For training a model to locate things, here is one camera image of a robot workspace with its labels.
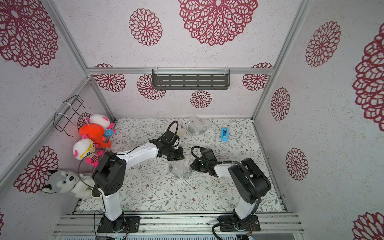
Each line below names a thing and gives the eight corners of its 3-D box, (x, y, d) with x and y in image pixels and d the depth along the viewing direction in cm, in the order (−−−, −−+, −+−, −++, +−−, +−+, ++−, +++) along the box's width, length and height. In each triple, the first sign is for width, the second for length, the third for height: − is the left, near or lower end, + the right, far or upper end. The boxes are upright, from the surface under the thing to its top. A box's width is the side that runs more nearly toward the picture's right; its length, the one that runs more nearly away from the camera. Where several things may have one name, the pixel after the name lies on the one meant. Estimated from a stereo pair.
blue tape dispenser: (221, 141, 110) (222, 137, 107) (221, 130, 116) (222, 127, 113) (228, 141, 110) (229, 138, 106) (228, 131, 116) (229, 127, 113)
